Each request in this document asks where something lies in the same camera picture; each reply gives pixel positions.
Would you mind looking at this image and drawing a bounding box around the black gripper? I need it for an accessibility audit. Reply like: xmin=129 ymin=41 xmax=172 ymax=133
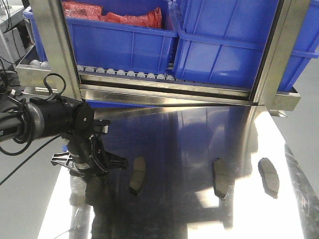
xmin=51 ymin=119 xmax=128 ymax=176

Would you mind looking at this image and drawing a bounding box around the grey brake pad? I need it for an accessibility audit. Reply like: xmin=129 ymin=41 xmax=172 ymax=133
xmin=258 ymin=158 xmax=280 ymax=199
xmin=212 ymin=158 xmax=230 ymax=199
xmin=129 ymin=156 xmax=147 ymax=195
xmin=85 ymin=176 xmax=104 ymax=206

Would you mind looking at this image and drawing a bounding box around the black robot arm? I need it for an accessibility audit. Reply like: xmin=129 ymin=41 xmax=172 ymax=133
xmin=0 ymin=79 xmax=128 ymax=176

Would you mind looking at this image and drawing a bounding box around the blue bin upper left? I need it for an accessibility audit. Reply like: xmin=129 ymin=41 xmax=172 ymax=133
xmin=23 ymin=0 xmax=180 ymax=75

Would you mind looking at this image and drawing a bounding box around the blue bin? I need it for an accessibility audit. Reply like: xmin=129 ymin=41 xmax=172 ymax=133
xmin=169 ymin=0 xmax=319 ymax=92
xmin=23 ymin=0 xmax=180 ymax=75

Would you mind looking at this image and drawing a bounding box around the white equipment rack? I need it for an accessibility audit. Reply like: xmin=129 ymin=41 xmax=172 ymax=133
xmin=0 ymin=0 xmax=33 ymax=70

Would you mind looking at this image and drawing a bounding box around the red plastic bag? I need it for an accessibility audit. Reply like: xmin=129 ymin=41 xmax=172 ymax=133
xmin=62 ymin=0 xmax=162 ymax=29

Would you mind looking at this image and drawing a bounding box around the blue bin upper right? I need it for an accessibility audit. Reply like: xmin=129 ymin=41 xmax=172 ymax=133
xmin=169 ymin=0 xmax=319 ymax=92

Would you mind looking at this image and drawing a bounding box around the steel roller rack frame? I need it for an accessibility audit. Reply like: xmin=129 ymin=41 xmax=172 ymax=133
xmin=17 ymin=0 xmax=310 ymax=117

